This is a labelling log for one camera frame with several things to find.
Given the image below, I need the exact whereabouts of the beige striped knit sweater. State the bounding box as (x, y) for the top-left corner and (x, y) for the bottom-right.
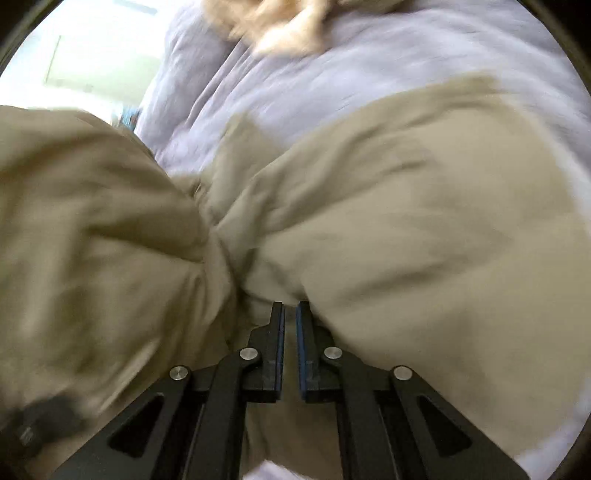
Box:
(203, 0), (402, 58)

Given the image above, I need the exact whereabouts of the lavender fleece blanket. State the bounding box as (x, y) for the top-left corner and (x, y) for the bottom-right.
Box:
(134, 0), (591, 480)

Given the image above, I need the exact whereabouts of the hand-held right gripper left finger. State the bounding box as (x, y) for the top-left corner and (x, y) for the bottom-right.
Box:
(53, 301), (286, 480)

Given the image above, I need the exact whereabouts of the large khaki garment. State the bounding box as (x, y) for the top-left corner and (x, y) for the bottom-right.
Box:
(0, 74), (591, 480)

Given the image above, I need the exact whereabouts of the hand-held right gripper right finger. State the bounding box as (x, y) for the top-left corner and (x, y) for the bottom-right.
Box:
(295, 301), (532, 480)

